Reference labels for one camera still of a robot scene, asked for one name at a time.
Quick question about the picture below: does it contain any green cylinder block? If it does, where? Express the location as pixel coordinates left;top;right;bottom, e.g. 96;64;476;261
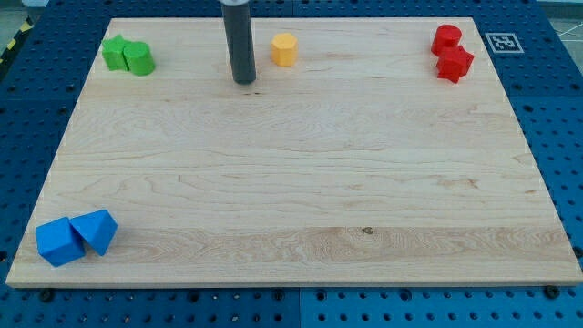
123;41;156;76

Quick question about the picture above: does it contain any light wooden board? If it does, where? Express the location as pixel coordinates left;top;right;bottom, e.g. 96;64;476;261
6;17;582;289

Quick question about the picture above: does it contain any blue cube block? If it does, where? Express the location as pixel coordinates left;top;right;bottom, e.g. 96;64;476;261
36;217;86;267

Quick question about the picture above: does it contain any red star block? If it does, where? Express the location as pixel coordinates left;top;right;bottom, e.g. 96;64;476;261
436;46;475;83

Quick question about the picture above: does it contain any green star block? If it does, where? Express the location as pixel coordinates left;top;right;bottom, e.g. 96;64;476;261
102;35;128;71

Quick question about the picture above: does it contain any white fiducial marker tag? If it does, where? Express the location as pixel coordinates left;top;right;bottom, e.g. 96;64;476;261
486;32;524;54

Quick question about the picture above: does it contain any yellow black hazard tape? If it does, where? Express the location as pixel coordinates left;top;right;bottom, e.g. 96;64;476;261
1;16;34;67

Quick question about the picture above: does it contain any red cylinder block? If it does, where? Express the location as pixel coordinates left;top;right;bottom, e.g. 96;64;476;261
431;24;463;56

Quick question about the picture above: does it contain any silver rod mount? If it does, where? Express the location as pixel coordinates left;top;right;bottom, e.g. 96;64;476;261
219;0;250;5

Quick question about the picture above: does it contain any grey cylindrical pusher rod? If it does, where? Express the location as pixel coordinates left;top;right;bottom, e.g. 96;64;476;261
220;3;256;85

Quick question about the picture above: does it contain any blue triangular prism block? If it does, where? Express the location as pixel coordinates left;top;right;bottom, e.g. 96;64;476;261
70;210;118;256

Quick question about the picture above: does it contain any yellow hexagon block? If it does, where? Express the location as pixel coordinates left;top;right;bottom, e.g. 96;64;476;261
271;33;299;67

